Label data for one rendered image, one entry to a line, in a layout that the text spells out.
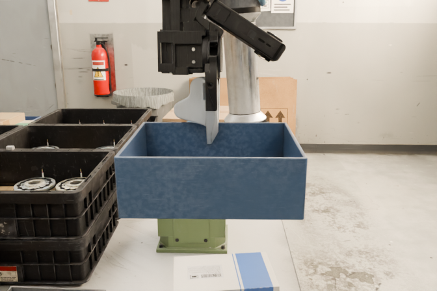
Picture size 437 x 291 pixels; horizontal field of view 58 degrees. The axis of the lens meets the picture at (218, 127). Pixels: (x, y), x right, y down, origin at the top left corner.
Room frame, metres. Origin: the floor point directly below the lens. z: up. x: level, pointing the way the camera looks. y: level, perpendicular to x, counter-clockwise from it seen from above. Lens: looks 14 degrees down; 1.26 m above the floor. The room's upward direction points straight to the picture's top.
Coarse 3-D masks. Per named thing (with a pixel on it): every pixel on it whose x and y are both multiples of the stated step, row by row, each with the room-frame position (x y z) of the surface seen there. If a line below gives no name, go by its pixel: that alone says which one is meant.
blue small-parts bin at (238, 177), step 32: (160, 128) 0.53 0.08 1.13; (192, 128) 0.53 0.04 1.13; (224, 128) 0.53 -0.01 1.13; (256, 128) 0.53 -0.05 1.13; (288, 128) 0.50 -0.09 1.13; (128, 160) 0.38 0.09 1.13; (160, 160) 0.38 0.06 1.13; (192, 160) 0.38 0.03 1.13; (224, 160) 0.38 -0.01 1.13; (256, 160) 0.38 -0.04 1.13; (288, 160) 0.38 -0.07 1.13; (128, 192) 0.38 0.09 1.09; (160, 192) 0.38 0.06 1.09; (192, 192) 0.38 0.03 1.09; (224, 192) 0.38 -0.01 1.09; (256, 192) 0.38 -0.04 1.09; (288, 192) 0.38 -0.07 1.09
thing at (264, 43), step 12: (216, 0) 0.53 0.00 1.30; (216, 12) 0.53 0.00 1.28; (228, 12) 0.53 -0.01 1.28; (216, 24) 0.57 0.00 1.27; (228, 24) 0.52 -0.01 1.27; (240, 24) 0.52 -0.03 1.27; (252, 24) 0.52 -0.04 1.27; (240, 36) 0.52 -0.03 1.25; (252, 36) 0.52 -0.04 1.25; (264, 36) 0.52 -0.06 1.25; (276, 36) 0.53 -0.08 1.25; (252, 48) 0.56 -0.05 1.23; (264, 48) 0.52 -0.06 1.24; (276, 48) 0.52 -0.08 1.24; (276, 60) 0.52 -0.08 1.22
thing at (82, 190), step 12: (108, 156) 1.00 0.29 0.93; (96, 168) 0.90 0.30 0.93; (108, 168) 0.97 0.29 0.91; (84, 180) 0.83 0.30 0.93; (96, 180) 0.87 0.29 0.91; (0, 192) 0.76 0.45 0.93; (12, 192) 0.76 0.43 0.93; (24, 192) 0.76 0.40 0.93; (36, 192) 0.76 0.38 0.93; (48, 192) 0.76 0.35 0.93; (60, 192) 0.76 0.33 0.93; (72, 192) 0.76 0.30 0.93; (84, 192) 0.78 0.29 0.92
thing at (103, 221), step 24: (0, 240) 0.76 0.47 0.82; (24, 240) 0.76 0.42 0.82; (48, 240) 0.76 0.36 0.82; (72, 240) 0.76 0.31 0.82; (96, 240) 0.86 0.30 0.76; (0, 264) 0.76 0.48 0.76; (24, 264) 0.76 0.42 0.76; (48, 264) 0.76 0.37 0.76; (72, 264) 0.76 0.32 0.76; (96, 264) 0.83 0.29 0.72
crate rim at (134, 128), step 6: (24, 126) 1.33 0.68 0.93; (30, 126) 1.34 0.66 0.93; (36, 126) 1.34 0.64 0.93; (42, 126) 1.34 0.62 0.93; (48, 126) 1.34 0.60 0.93; (54, 126) 1.34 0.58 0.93; (60, 126) 1.34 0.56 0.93; (66, 126) 1.34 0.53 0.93; (72, 126) 1.34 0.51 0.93; (78, 126) 1.34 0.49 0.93; (84, 126) 1.34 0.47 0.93; (90, 126) 1.34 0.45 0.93; (96, 126) 1.34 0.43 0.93; (102, 126) 1.34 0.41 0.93; (108, 126) 1.34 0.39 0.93; (114, 126) 1.34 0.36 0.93; (120, 126) 1.34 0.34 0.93; (126, 126) 1.34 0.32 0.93; (132, 126) 1.34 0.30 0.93; (12, 132) 1.25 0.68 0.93; (18, 132) 1.27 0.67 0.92; (132, 132) 1.26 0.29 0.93; (0, 138) 1.17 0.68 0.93; (126, 138) 1.18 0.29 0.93; (120, 144) 1.11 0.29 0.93; (114, 150) 1.06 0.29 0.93
